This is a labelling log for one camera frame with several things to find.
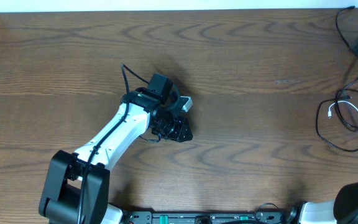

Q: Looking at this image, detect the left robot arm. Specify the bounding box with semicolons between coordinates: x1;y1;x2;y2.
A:
39;88;193;223

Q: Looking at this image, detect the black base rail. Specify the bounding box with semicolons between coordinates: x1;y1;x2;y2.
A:
119;210;288;224

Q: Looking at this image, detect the black usb cable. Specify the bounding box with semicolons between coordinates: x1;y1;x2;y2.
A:
314;88;358;153
334;5;358;131

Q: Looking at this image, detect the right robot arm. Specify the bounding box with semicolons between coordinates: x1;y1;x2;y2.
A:
293;39;358;224

